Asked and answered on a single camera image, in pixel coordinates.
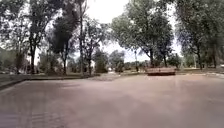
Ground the pole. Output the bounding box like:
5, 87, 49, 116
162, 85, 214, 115
133, 49, 139, 73

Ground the reddish grey paved square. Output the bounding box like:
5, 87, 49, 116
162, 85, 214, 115
0, 73, 224, 128

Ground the brown bench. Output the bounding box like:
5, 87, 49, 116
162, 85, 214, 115
145, 67, 177, 77

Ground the row of trees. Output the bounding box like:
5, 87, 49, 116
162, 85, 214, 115
0, 0, 224, 76

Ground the grass strip with kerb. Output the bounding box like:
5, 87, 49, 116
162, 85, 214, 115
0, 73, 92, 90

